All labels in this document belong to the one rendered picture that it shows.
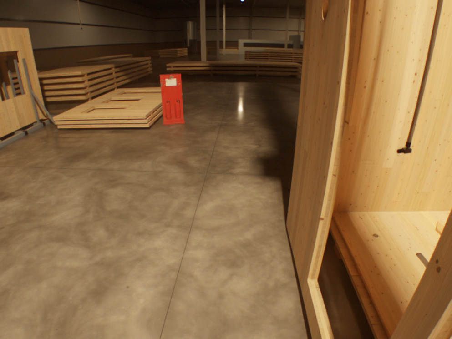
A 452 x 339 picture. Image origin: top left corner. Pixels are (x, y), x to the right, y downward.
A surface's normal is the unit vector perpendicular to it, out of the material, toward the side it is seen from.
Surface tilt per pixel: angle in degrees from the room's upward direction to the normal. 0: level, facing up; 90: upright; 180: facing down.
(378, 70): 90
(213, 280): 0
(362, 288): 0
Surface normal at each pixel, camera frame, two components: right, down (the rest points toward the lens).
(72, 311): 0.00, -0.90
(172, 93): 0.22, 0.43
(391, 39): -0.05, 0.44
